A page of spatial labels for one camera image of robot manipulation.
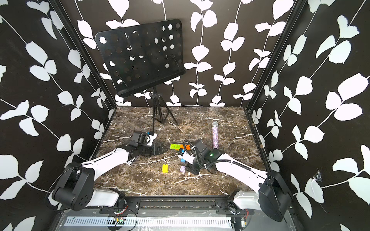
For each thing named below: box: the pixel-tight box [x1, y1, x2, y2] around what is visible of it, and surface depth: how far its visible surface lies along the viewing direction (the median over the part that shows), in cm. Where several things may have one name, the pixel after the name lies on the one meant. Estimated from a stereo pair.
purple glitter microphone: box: [211, 120, 219, 150], surface depth 103 cm
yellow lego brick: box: [161, 164, 169, 174], surface depth 87 cm
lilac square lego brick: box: [179, 165, 186, 174], surface depth 87 cm
